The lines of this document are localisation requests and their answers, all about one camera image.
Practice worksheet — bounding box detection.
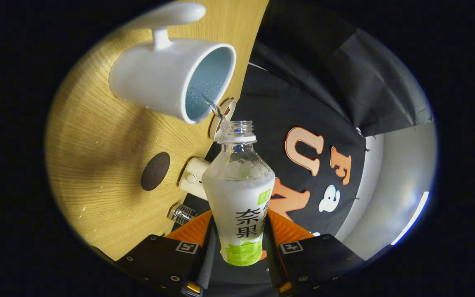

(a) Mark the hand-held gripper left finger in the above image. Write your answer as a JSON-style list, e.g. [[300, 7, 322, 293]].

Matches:
[[116, 210, 215, 297]]

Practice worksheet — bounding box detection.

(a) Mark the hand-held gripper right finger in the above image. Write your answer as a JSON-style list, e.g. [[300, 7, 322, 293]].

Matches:
[[264, 208, 366, 295]]

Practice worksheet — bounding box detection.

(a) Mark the dark round coaster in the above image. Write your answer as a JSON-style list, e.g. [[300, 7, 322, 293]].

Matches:
[[141, 152, 171, 191]]

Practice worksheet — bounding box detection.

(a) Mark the white green juice bottle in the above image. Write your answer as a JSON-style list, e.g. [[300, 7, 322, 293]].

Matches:
[[202, 120, 276, 266]]

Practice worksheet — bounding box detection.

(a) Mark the white cup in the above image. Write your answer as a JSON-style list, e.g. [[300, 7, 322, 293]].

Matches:
[[109, 2, 237, 124]]

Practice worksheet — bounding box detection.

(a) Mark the white toaster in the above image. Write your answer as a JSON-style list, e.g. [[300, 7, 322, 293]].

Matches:
[[179, 157, 211, 200]]

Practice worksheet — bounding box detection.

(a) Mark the large ceiling light panel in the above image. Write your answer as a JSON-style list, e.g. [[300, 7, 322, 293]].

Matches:
[[390, 191, 430, 246]]

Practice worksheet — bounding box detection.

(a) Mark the wooden table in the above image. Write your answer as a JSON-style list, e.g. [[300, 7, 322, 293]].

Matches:
[[45, 0, 270, 261]]

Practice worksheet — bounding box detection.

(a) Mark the white oval plate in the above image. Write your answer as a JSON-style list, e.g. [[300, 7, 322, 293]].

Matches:
[[209, 98, 237, 141]]

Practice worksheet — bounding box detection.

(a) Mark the black backdrop cloth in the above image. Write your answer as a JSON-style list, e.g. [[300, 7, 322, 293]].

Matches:
[[172, 0, 434, 285]]

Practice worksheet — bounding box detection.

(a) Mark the metal wire basket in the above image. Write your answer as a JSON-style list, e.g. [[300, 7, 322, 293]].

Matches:
[[167, 203, 198, 225]]

